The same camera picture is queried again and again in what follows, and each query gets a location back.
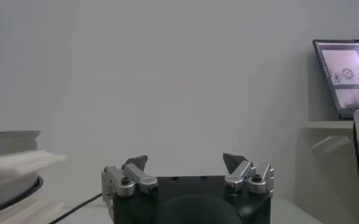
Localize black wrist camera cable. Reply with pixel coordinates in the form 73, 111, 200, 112
49, 192, 104, 224

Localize stainless steel steamer basket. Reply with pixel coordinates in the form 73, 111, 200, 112
0, 130, 67, 217

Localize open black laptop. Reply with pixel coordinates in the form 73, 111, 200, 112
312, 38, 359, 120

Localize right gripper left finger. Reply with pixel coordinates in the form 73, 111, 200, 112
101, 155, 158, 203

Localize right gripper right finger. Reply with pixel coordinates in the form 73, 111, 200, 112
223, 153, 275, 195

